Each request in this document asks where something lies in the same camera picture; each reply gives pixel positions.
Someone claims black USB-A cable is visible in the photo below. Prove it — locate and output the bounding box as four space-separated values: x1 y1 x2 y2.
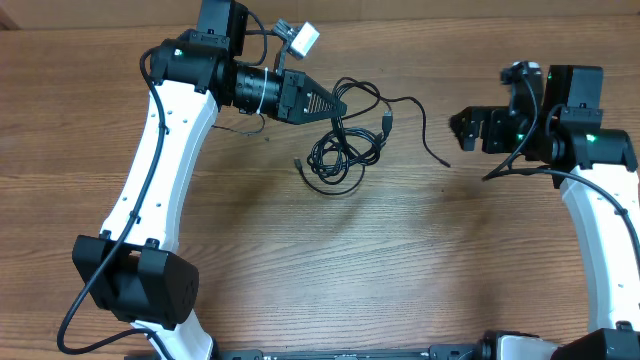
329 76 451 169

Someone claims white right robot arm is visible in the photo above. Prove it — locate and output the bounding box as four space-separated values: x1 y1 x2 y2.
449 61 639 359

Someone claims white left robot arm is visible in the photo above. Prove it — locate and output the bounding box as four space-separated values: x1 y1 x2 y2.
72 1 346 359

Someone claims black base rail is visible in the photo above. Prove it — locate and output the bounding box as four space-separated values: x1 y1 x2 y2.
124 329 566 360

